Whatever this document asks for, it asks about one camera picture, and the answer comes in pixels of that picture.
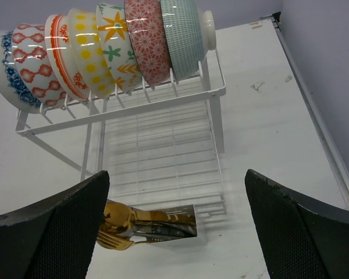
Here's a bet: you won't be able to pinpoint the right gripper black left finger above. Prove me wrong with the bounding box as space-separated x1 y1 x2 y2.
0 171 110 278

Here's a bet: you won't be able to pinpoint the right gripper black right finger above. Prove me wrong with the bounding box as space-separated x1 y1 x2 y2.
244 169 349 278

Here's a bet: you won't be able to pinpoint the white bowl blue floral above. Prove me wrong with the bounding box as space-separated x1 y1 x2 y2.
0 30 41 114

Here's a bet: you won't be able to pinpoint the white bowl pink diamond pattern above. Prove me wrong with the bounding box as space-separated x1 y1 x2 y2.
12 23 66 108

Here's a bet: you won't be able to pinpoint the white bowl orange floral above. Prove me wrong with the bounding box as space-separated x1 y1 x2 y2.
44 15 90 102

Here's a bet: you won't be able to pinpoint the white bowl yellow dots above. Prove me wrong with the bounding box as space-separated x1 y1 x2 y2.
67 8 115 99

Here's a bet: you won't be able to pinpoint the red geometric pattern bowl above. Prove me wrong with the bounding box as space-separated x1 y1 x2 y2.
124 0 171 87

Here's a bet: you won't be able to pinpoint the gold fork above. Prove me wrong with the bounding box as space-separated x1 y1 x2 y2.
97 230 150 251

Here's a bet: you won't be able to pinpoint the silver cutlery holder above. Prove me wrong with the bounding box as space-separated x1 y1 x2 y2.
127 208 198 242

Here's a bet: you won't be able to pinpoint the light green grid bowl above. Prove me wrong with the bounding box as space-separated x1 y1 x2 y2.
160 0 216 81

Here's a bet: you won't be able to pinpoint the white wire dish rack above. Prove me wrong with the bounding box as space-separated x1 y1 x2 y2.
15 51 226 219

